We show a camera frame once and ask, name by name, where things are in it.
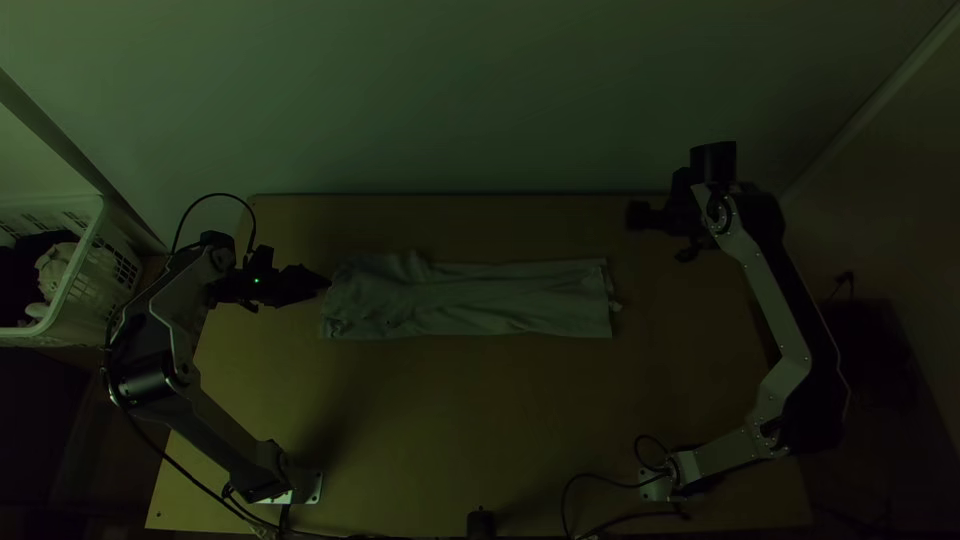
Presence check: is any white laundry basket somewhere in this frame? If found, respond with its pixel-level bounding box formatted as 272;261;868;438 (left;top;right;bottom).
0;195;145;349

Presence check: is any white t-shirt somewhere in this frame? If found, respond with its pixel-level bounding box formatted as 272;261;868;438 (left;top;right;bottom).
320;250;622;341

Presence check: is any heap of clothes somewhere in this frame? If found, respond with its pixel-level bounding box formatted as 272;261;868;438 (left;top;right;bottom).
0;230;84;328

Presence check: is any black cable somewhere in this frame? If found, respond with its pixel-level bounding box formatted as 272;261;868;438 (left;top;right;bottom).
560;470;680;538
170;192;259;258
119;404;298;538
633;434;679;475

